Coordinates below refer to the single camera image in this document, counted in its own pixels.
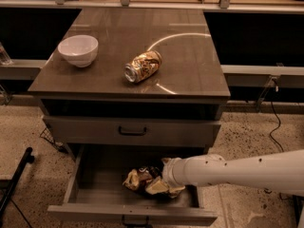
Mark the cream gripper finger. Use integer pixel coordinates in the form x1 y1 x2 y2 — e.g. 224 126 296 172
145 177 169 195

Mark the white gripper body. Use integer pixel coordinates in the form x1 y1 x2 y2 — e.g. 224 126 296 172
161 158 183 188

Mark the brown chip bag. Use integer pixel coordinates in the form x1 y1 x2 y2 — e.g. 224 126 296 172
122 165 186 200

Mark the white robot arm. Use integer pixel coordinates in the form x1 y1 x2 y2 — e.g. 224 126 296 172
145 150 304 197

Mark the open grey middle drawer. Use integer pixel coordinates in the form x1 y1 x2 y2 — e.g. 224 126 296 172
48 144 217 227

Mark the closed grey top drawer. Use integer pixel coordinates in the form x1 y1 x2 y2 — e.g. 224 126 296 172
44 116 220 147

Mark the grey drawer cabinet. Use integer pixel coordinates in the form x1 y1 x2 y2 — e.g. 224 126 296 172
29 8 230 162

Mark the crushed gold soda can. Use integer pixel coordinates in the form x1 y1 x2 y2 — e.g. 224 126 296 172
124 50 162 84

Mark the white ceramic bowl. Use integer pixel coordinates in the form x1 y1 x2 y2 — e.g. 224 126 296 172
58 35 99 67

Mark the black left stand leg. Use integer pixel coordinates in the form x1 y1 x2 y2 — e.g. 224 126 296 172
0 147 35 218

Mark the clear glass at left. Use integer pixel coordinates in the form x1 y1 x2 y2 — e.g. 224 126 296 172
0 43 13 66

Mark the black middle drawer handle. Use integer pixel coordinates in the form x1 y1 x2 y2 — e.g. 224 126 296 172
121 216 153 228

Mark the black drawer handle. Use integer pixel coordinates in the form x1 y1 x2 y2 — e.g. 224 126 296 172
121 216 153 228
118 126 147 136

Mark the black top drawer handle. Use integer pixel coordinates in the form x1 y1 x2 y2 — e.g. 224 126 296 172
118 126 147 136

